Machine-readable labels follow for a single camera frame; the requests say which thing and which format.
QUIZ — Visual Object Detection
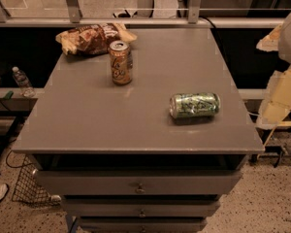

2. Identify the top grey drawer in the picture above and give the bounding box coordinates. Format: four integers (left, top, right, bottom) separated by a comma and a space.
35, 170, 242, 195

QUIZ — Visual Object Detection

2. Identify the brown chip bag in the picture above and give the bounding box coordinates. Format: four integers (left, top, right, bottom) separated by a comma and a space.
55, 23, 137, 55

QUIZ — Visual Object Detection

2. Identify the grey drawer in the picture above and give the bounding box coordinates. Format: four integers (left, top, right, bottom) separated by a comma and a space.
79, 217, 207, 233
35, 170, 242, 195
62, 197, 220, 217

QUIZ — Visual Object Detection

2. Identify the middle grey drawer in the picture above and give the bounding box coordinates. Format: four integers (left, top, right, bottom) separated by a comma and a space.
62, 197, 220, 217

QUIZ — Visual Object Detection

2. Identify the grey drawer cabinet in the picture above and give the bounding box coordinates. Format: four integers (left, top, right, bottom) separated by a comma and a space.
12, 27, 266, 233

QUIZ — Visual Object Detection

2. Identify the black wire basket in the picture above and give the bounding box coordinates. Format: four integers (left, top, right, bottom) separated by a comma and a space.
12, 157, 61, 208

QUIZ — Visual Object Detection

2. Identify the clear plastic water bottle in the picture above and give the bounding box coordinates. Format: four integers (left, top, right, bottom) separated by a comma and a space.
12, 66, 36, 98

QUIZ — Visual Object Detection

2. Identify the orange soda can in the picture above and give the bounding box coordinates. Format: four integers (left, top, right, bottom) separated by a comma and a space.
109, 40, 133, 85

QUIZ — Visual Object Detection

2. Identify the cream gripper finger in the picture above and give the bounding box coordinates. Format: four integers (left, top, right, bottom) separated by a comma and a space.
256, 24, 282, 51
256, 65, 291, 129

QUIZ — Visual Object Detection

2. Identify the metal railing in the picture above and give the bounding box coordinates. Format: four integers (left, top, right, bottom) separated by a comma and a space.
0, 0, 291, 28

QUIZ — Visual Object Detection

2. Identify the bottom grey drawer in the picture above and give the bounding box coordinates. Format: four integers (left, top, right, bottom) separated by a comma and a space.
79, 217, 207, 233

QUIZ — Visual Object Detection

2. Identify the yellow metal frame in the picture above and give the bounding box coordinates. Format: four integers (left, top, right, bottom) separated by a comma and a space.
260, 119, 291, 160

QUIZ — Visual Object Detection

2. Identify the green soda can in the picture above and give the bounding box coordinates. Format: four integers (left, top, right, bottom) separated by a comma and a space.
170, 92, 221, 119

